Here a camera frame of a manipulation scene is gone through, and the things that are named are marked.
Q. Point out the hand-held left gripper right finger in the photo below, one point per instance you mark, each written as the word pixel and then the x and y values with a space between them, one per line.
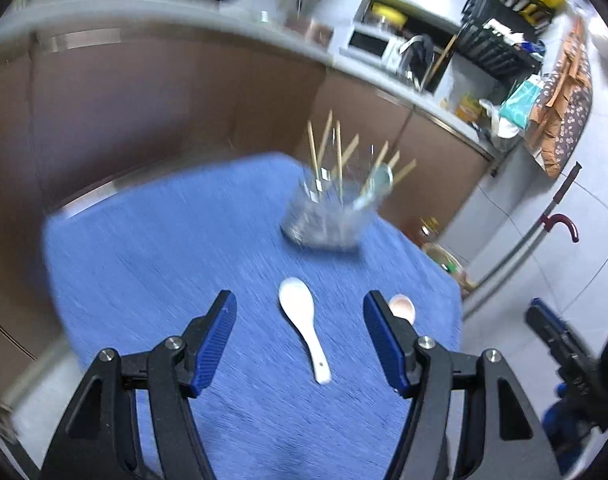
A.
pixel 383 340

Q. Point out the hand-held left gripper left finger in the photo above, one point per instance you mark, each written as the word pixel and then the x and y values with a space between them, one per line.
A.
pixel 216 340

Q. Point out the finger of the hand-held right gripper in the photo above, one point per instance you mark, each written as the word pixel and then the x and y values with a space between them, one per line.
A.
pixel 548 325

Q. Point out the white ceramic spoon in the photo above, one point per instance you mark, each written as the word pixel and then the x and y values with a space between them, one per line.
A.
pixel 296 300

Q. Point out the clear glass utensil holder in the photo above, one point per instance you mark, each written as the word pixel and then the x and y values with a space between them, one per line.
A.
pixel 329 230

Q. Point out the light blue ceramic spoon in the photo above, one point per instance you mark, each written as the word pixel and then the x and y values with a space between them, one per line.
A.
pixel 381 180

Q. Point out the wooden chopstick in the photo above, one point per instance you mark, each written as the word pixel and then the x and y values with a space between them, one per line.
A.
pixel 350 147
pixel 339 160
pixel 325 135
pixel 312 150
pixel 393 158
pixel 406 171
pixel 380 157

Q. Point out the pink ceramic spoon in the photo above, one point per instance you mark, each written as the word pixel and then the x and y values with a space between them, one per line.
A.
pixel 403 306

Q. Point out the long grey mop pole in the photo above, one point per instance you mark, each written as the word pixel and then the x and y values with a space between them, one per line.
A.
pixel 528 240

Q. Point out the blue fleece towel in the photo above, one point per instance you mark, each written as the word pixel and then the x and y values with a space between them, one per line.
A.
pixel 159 260

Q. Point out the cooking oil bottle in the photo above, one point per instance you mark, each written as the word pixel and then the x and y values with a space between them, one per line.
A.
pixel 428 230

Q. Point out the floral patterned cloth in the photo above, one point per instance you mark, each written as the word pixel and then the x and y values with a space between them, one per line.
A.
pixel 568 130

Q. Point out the white plastic bag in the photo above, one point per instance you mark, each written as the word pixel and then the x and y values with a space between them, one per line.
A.
pixel 501 125

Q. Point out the teal plastic bag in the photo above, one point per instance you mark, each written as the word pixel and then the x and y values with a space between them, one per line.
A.
pixel 521 102

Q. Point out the yellow packet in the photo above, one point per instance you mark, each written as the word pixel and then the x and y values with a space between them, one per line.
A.
pixel 468 107

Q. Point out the brown kitchen cabinet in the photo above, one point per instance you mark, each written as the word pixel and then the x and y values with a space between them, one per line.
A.
pixel 134 110

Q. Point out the black dish rack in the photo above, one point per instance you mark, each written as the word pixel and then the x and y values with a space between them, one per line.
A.
pixel 488 45

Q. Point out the dark metal kettle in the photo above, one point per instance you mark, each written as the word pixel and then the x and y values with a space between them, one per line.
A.
pixel 418 52

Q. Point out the white microwave oven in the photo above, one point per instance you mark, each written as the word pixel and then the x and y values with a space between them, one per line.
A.
pixel 366 42

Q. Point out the yellow lid jar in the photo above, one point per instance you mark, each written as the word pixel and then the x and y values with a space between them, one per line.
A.
pixel 388 15

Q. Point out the grey kitchen countertop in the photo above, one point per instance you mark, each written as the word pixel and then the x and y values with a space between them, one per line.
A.
pixel 134 10

